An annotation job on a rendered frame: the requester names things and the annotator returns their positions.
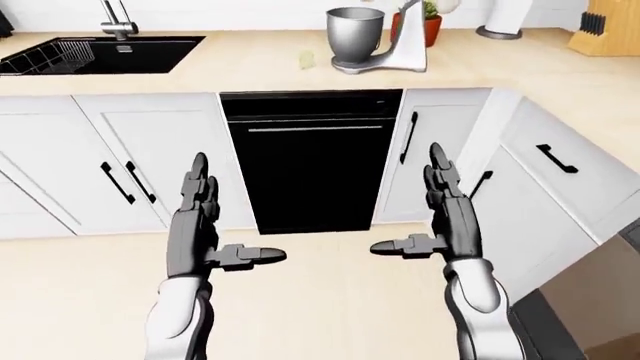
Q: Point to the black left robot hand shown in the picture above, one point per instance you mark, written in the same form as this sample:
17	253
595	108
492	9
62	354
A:
186	240

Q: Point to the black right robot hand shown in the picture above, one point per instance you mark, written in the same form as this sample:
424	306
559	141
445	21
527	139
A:
460	228

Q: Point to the white stand mixer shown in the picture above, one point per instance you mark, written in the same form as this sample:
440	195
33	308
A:
400	45

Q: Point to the pale yellow cheese wedge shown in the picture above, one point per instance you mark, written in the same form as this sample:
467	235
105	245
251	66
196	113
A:
306	59

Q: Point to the grey metal mixer bowl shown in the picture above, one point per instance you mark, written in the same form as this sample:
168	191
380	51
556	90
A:
353	34

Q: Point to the white corner cabinet door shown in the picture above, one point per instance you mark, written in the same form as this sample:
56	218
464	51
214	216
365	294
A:
520	225

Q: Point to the narrow white cabinet door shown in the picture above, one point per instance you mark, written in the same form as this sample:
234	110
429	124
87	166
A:
425	157

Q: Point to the white drawer front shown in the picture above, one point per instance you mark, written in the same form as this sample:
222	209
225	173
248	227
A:
575	165

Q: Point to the stainless steel appliance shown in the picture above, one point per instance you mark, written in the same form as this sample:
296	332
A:
575	300

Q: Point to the black dishwasher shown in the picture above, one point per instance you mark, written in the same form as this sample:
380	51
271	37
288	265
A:
311	159

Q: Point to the red plant pot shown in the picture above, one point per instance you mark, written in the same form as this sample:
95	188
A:
432	30

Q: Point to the black kitchen sink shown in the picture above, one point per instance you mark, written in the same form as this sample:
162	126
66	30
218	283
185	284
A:
100	55

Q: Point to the white paper towel holder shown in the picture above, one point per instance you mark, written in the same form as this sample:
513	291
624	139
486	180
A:
502	20

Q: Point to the black dish rack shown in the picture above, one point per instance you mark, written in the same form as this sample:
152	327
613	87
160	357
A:
50	58

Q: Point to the chrome sink faucet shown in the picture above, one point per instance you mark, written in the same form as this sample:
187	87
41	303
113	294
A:
117	21

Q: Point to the wooden knife block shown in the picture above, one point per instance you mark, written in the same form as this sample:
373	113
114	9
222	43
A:
607	30

